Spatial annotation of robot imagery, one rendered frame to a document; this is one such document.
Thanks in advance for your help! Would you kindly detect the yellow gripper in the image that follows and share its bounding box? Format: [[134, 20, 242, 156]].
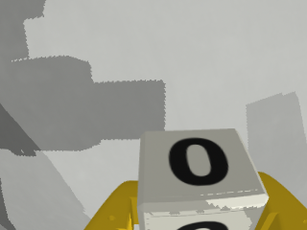
[[83, 172, 307, 230]]

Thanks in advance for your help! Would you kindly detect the white number cube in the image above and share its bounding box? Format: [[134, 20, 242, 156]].
[[137, 128, 269, 230]]

